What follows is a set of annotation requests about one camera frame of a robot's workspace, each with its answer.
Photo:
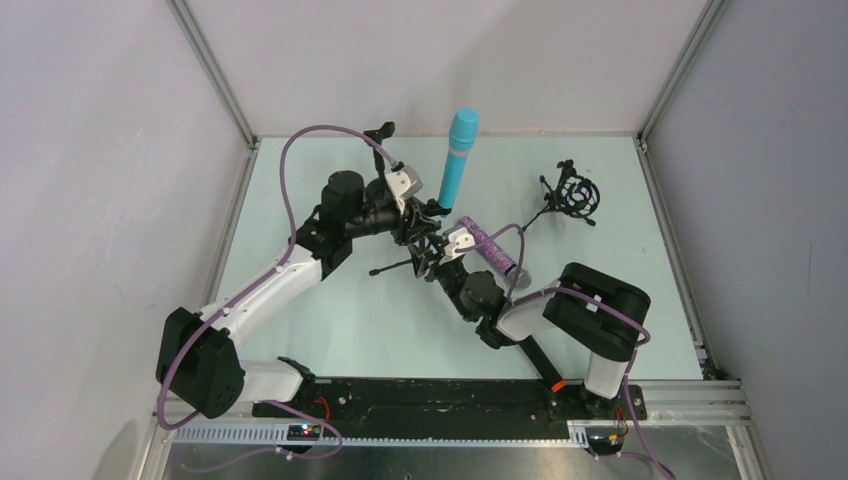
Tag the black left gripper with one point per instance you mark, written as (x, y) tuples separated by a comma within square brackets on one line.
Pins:
[(411, 221)]

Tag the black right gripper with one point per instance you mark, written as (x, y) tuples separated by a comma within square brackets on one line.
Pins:
[(436, 263)]

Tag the black tripod mic stand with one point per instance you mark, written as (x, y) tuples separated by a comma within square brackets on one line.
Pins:
[(427, 251)]

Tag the blue toy microphone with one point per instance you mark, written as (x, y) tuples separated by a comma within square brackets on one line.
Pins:
[(462, 135)]

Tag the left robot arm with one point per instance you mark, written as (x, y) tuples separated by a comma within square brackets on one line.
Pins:
[(199, 355)]

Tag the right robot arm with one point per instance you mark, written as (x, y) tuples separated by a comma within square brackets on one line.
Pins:
[(603, 314)]

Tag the purple glitter microphone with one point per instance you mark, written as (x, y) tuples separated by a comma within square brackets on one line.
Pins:
[(497, 257)]

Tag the black microphone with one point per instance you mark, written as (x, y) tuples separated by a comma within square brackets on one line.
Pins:
[(543, 365)]

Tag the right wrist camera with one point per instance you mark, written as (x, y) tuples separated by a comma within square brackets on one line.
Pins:
[(456, 242)]

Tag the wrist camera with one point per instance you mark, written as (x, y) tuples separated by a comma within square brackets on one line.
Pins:
[(456, 242), (403, 184)]

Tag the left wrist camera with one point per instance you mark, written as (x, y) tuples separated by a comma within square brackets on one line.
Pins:
[(403, 184)]

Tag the black shock-mount tripod stand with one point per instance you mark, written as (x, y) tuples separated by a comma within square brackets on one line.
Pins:
[(573, 195)]

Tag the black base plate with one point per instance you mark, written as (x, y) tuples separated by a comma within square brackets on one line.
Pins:
[(458, 409)]

